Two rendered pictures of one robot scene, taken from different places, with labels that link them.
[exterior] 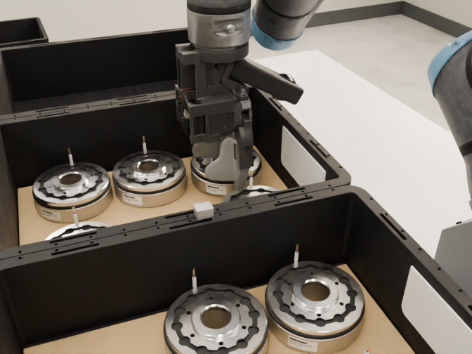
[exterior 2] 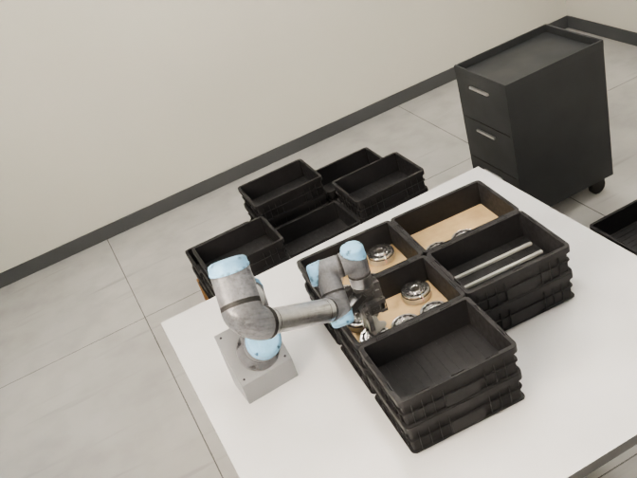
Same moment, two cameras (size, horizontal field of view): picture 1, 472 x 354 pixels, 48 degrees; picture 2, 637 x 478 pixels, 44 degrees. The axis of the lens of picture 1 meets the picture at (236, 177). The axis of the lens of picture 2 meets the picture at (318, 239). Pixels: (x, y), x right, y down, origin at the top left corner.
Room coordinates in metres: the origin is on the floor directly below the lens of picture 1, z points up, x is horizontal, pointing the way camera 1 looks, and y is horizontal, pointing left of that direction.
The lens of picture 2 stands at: (2.71, 0.23, 2.55)
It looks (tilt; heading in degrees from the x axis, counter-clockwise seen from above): 32 degrees down; 188
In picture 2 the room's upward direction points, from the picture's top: 18 degrees counter-clockwise
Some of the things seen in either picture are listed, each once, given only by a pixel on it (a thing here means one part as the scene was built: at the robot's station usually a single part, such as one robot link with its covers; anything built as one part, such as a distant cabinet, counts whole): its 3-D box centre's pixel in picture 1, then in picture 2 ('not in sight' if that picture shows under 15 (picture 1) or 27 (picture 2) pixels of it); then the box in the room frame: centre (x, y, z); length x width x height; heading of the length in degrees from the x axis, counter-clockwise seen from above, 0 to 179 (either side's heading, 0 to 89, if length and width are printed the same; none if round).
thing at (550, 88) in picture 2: not in sight; (535, 130); (-1.22, 0.98, 0.45); 0.62 x 0.45 x 0.90; 114
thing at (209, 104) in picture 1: (214, 89); (368, 297); (0.63, 0.03, 0.99); 0.09 x 0.08 x 0.12; 110
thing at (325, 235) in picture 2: not in sight; (322, 253); (-0.73, -0.27, 0.31); 0.40 x 0.30 x 0.34; 114
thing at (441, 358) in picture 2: (121, 97); (438, 361); (0.86, 0.20, 0.87); 0.40 x 0.30 x 0.11; 110
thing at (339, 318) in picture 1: (315, 295); not in sight; (0.40, -0.08, 0.86); 0.10 x 0.10 x 0.01
